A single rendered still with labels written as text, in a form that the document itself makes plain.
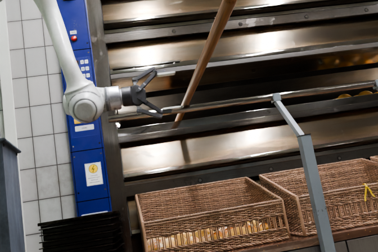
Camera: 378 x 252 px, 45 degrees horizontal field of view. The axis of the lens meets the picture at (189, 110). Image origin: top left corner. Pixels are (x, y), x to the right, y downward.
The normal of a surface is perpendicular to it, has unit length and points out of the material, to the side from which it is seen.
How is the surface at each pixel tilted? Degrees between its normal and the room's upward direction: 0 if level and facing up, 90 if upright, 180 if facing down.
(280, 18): 90
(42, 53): 90
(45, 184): 90
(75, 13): 90
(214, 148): 70
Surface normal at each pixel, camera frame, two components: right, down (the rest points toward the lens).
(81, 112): 0.22, 0.26
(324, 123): 0.05, -0.54
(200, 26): 0.11, -0.22
